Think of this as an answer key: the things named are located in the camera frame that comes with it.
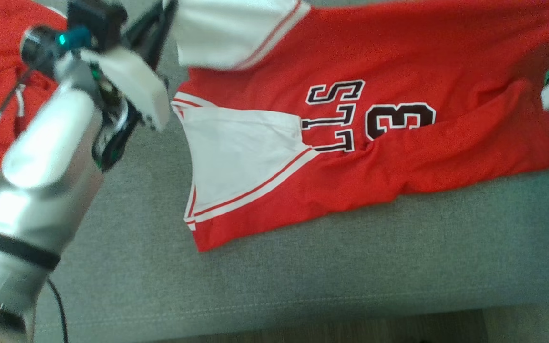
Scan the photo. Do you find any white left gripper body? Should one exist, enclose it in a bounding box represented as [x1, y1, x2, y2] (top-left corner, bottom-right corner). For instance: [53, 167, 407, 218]
[79, 45, 170, 131]

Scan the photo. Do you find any grey sofa seat cushion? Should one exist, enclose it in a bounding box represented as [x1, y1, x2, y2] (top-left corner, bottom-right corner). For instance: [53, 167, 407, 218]
[0, 0, 549, 343]

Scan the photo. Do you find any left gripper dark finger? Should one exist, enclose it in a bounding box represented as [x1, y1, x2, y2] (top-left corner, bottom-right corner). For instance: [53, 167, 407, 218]
[143, 0, 178, 70]
[121, 5, 165, 48]

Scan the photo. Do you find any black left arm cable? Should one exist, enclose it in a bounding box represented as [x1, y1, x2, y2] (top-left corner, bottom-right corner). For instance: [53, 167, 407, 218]
[0, 67, 69, 343]

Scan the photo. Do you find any red jersey with number print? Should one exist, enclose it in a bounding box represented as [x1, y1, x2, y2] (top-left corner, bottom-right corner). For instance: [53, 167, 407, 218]
[170, 0, 549, 252]

